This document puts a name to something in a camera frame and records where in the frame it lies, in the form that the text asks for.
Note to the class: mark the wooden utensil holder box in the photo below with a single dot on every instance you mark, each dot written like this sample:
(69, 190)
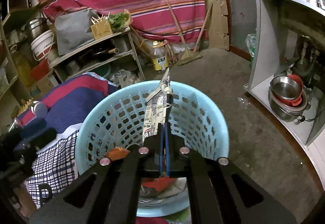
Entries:
(100, 28)

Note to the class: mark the green leafy vegetables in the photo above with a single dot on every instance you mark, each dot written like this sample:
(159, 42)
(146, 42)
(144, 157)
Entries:
(120, 21)

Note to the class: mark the stainless steel pots stack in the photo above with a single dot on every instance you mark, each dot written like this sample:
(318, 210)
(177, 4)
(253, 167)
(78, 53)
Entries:
(35, 28)

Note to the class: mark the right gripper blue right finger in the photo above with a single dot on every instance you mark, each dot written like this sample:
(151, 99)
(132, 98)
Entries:
(220, 192)

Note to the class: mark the black frying pan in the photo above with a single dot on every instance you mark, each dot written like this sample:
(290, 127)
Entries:
(101, 55)

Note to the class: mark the silver printed snack wrapper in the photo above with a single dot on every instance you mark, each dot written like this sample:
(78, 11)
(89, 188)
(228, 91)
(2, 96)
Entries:
(158, 102)

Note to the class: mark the striped checkered tablecloth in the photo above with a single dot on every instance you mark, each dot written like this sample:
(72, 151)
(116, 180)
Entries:
(68, 105)

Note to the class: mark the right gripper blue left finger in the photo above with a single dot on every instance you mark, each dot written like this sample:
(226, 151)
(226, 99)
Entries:
(108, 192)

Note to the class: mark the steel bowls stack with red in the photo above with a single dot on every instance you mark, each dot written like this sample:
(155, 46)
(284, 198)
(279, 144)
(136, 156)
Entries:
(287, 98)

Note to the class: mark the red snack wrapper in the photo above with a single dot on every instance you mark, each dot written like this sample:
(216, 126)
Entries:
(159, 184)

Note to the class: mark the grey cloth cover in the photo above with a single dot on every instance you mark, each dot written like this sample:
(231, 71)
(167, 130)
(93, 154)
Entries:
(73, 30)

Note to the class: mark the wooden wall shelf unit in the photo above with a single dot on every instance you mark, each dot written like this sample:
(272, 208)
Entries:
(15, 15)

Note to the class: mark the grey low shelf unit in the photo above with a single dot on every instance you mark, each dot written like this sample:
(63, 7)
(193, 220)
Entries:
(72, 64)

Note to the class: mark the glass jar with metal lid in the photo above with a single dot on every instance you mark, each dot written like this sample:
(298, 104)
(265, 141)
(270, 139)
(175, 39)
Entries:
(39, 109)

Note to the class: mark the orange yellow snack wrapper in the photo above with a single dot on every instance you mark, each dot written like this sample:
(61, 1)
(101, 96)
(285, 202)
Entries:
(117, 153)

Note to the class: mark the red plastic basin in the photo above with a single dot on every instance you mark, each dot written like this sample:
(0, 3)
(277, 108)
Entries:
(41, 70)

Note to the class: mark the grey kitchen counter cabinet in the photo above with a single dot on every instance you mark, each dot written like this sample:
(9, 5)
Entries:
(290, 40)

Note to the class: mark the yellow oil bottle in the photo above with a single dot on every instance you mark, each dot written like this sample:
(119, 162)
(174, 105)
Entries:
(159, 59)

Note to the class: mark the white plastic bucket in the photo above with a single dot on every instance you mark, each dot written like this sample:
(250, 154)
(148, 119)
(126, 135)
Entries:
(45, 47)

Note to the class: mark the light blue plastic basket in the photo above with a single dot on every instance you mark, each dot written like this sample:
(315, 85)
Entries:
(117, 121)

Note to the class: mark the black R letter sticker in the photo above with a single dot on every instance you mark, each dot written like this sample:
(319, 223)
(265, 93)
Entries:
(45, 193)

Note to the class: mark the yellow egg carton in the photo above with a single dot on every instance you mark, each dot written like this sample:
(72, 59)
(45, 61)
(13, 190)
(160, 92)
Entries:
(25, 106)

